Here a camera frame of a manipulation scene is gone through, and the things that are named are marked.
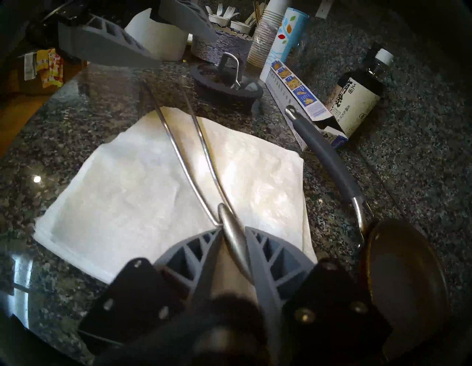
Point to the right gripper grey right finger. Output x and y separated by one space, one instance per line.
280 265

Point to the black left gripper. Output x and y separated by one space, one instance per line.
73 9

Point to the yellow orange patterned cloth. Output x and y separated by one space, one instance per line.
49 68

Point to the white cup plastic forks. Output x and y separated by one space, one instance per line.
219 19

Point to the white wall outlet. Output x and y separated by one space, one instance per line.
324 8

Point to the white paper cup stack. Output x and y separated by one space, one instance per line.
265 37

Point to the blue patterned paper bowls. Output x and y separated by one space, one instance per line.
221 44

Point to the white napkin stack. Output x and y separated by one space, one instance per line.
129 192

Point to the white paper towel roll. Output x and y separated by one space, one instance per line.
162 40

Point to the white holder wooden sticks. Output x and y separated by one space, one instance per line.
241 26

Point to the blue white foil box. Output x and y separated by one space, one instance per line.
298 96

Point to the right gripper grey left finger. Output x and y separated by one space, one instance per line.
184 258

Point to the leaf print cylinder container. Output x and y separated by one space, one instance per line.
285 40

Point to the soy sauce bottle white cap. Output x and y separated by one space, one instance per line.
357 103

